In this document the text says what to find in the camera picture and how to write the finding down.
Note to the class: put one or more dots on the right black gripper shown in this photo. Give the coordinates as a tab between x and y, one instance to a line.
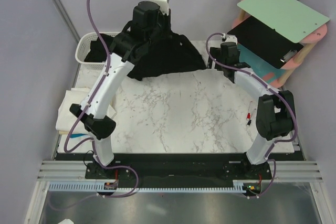
215	53

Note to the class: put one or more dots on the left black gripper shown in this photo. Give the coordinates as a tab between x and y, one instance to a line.
166	19

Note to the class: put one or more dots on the black t shirt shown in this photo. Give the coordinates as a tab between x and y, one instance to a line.
173	53

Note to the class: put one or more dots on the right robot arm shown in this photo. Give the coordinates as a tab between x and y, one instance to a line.
275	116

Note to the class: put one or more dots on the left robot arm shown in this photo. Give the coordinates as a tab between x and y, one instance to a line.
92	111

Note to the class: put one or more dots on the black t shirts in basket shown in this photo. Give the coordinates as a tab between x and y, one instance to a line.
97	52

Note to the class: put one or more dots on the teal cutting board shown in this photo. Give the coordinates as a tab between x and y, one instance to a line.
261	68

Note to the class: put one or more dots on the black clipboard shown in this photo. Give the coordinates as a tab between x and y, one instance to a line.
265	42

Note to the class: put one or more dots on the white plastic laundry basket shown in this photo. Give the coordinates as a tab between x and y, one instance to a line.
83	49

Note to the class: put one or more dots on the red capped marker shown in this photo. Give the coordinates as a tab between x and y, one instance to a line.
249	110

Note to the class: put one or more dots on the green mint board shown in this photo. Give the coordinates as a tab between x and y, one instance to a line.
289	18

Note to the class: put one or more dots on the pink wooden shelf rack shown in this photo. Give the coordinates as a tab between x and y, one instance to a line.
294	62

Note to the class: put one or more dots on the blue folded cloth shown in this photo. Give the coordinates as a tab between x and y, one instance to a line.
76	135

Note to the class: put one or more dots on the white paper scrap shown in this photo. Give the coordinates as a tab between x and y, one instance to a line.
66	221

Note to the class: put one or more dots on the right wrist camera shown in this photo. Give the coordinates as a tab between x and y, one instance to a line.
229	38

